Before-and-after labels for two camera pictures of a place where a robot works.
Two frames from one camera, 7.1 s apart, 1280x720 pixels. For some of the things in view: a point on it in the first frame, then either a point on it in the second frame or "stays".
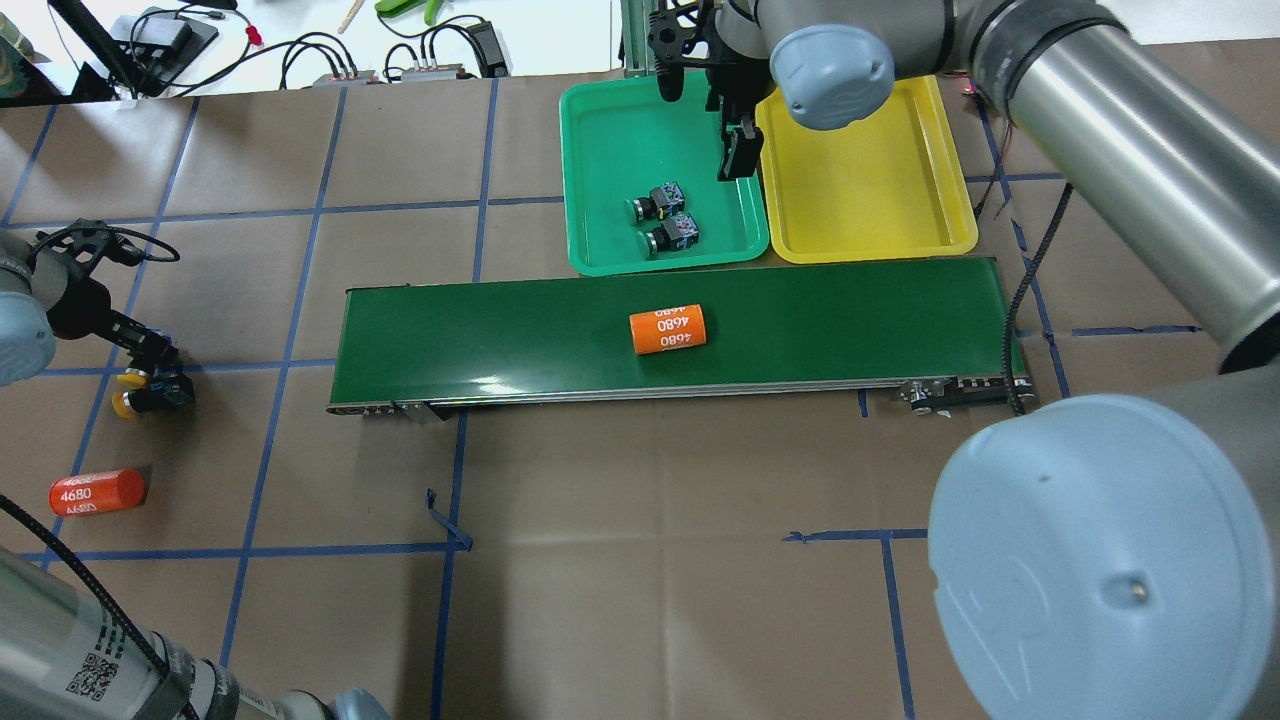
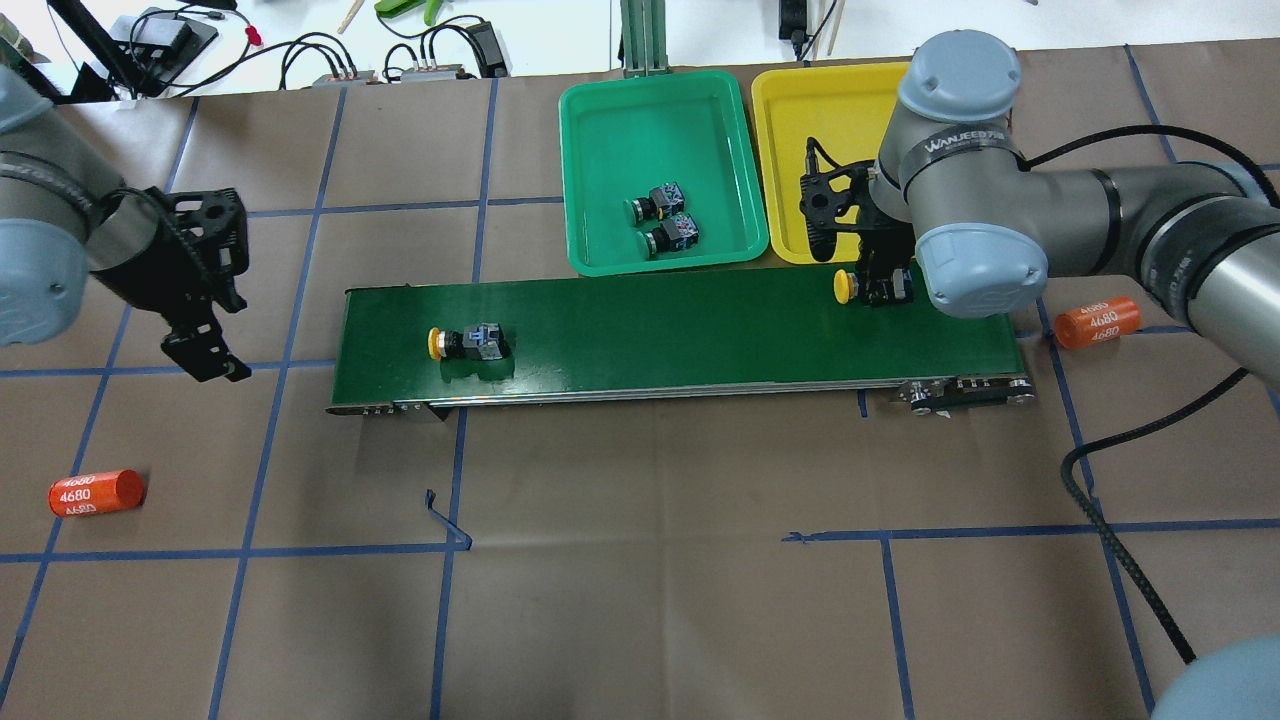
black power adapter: (490, 55) stays
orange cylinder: (97, 491) stays
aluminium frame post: (635, 21) stays
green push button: (678, 233) stays
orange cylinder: (667, 328) → (1098, 321)
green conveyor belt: (943, 336) stays
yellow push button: (132, 379) → (874, 287)
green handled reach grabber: (393, 8) stays
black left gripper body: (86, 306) → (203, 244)
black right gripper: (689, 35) → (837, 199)
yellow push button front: (164, 395) → (483, 342)
